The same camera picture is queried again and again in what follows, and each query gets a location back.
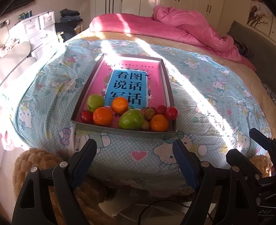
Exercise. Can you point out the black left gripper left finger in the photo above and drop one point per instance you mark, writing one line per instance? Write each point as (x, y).
(81, 161)

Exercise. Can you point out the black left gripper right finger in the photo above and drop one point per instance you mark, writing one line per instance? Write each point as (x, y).
(189, 165)

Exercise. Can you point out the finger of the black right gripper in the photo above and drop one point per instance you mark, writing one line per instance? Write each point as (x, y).
(267, 143)
(236, 158)

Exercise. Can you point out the large orange tangerine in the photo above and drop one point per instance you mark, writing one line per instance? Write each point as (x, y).
(103, 116)

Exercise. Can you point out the green apple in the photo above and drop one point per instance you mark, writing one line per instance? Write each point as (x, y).
(131, 120)
(94, 101)

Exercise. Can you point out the small yellow-green fruit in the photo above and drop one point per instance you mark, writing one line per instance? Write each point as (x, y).
(145, 126)

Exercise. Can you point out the round orange tangerine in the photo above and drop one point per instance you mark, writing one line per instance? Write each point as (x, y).
(119, 105)

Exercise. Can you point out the small red tomato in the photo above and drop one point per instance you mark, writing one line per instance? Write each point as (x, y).
(87, 117)

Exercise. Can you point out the hello kitty bed sheet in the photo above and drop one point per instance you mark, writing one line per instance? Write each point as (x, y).
(216, 112)

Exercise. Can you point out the small brown kiwi fruit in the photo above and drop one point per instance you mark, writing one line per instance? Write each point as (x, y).
(149, 113)

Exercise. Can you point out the grey green headboard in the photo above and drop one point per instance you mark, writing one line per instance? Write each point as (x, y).
(264, 52)

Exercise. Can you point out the pink book box tray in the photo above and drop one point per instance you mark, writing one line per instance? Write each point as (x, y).
(141, 80)

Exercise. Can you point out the white drawer cabinet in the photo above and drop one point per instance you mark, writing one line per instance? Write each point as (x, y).
(30, 38)

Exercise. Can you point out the pile of dark clothes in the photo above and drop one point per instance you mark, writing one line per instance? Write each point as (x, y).
(69, 20)

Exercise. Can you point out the pink quilt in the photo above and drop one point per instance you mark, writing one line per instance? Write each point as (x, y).
(189, 27)

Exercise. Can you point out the tree wall painting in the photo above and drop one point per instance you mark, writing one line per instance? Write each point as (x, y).
(260, 17)

